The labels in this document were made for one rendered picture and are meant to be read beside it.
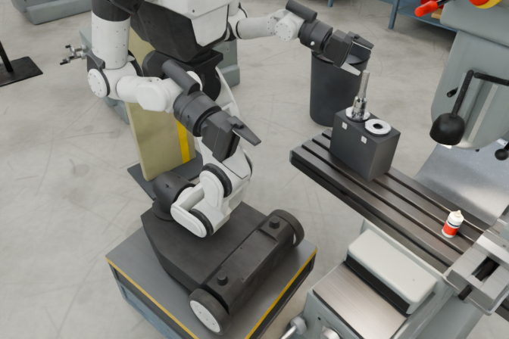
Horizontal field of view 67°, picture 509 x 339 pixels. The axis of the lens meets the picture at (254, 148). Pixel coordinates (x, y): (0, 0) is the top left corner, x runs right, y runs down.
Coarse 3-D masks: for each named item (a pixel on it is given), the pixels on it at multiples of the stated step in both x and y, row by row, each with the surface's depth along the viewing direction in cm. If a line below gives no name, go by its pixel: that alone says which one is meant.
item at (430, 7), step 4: (440, 0) 82; (444, 0) 82; (448, 0) 83; (452, 0) 85; (424, 4) 79; (428, 4) 79; (432, 4) 79; (436, 4) 80; (440, 4) 81; (416, 8) 78; (420, 8) 78; (424, 8) 78; (428, 8) 78; (432, 8) 79; (436, 8) 80; (416, 12) 78; (420, 12) 78; (424, 12) 78; (428, 12) 79; (420, 16) 78
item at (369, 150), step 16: (368, 112) 145; (336, 128) 149; (352, 128) 141; (368, 128) 137; (384, 128) 137; (336, 144) 152; (352, 144) 144; (368, 144) 137; (384, 144) 135; (352, 160) 148; (368, 160) 140; (384, 160) 142; (368, 176) 143
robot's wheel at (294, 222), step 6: (276, 210) 184; (282, 210) 182; (282, 216) 179; (288, 216) 179; (294, 216) 180; (294, 222) 178; (294, 228) 177; (300, 228) 179; (294, 234) 179; (300, 234) 179; (294, 240) 181; (300, 240) 180; (294, 246) 184
